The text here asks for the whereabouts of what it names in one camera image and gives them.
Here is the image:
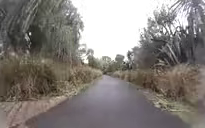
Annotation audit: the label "leaf-strewn dirt verge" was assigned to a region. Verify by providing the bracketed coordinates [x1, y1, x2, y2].
[129, 81, 205, 128]
[0, 78, 101, 128]

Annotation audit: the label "dry grass bank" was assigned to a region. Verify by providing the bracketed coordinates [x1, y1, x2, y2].
[0, 54, 104, 103]
[110, 63, 205, 113]

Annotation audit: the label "grey asphalt path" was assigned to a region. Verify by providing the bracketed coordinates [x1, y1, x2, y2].
[24, 74, 192, 128]

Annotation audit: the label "row of trees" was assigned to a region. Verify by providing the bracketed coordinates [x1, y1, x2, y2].
[0, 0, 103, 70]
[101, 0, 205, 75]

